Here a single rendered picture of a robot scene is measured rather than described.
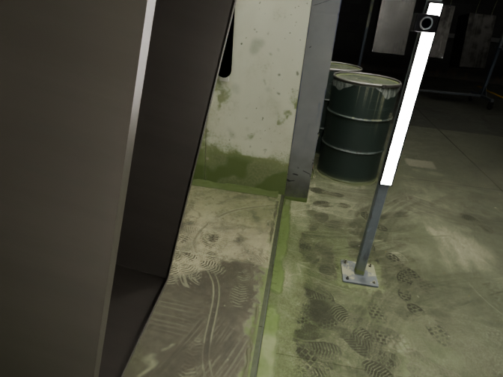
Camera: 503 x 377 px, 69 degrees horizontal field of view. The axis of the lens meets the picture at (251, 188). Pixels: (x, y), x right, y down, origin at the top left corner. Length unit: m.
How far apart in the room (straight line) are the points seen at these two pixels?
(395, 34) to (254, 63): 5.10
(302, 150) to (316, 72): 0.56
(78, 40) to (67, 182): 0.18
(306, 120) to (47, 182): 2.28
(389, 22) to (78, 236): 7.17
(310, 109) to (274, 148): 0.39
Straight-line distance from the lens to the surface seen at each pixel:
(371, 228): 2.10
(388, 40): 7.46
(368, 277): 2.28
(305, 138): 2.71
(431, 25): 1.78
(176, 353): 1.70
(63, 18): 0.46
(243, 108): 2.69
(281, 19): 2.58
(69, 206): 0.54
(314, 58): 2.59
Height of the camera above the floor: 1.37
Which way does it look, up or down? 27 degrees down
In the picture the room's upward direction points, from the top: 5 degrees clockwise
